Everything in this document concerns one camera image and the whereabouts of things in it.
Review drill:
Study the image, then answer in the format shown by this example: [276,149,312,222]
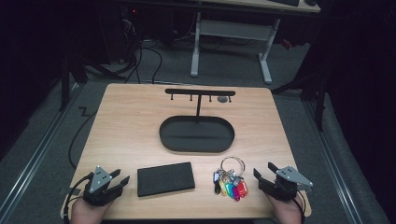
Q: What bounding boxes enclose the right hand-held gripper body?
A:
[257,165,314,203]

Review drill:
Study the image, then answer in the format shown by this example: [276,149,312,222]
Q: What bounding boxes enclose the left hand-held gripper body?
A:
[82,165,123,207]

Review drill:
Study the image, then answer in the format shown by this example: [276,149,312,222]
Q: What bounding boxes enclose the key ring with coloured tags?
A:
[212,156,250,203]

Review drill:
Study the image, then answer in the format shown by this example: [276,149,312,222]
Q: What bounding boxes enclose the black wallet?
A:
[136,161,196,198]

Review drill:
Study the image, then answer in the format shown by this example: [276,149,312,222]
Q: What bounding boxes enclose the black key rack with tray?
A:
[159,88,236,154]

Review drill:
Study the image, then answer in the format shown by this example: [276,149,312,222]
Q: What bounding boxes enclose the person's right hand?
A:
[264,191,304,224]

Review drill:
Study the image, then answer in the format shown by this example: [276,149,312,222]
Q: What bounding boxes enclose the person's left hand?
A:
[70,196,115,224]

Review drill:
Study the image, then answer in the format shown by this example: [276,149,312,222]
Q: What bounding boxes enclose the grey tape strip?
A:
[59,187,82,196]

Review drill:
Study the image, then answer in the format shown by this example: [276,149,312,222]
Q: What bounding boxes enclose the black metal stand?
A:
[59,52,90,112]
[271,69,328,133]

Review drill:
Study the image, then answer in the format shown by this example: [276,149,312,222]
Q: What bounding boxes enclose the dark computer tower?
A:
[104,4,143,66]

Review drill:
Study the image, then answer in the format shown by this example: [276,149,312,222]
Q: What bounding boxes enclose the black keyboard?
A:
[268,0,301,7]

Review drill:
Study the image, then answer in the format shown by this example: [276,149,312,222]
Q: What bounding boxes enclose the right hand-held gripper cable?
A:
[291,189,306,224]

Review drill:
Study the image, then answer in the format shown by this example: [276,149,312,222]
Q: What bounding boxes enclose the hand-held gripper cable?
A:
[63,172,95,224]
[291,189,306,224]

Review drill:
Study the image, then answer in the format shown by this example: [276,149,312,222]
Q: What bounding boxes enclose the left hand-held gripper cable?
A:
[63,172,95,224]

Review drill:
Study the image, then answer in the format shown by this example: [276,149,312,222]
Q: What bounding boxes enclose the black floor cable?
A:
[67,106,98,171]

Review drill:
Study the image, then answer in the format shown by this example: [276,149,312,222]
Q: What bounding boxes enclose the metal floor rail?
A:
[0,83,81,218]
[302,100,364,224]

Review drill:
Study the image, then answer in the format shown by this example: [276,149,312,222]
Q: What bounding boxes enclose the bundle of black cables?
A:
[122,38,163,85]

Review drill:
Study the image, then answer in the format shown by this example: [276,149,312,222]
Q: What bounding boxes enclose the white desk frame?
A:
[190,0,321,85]

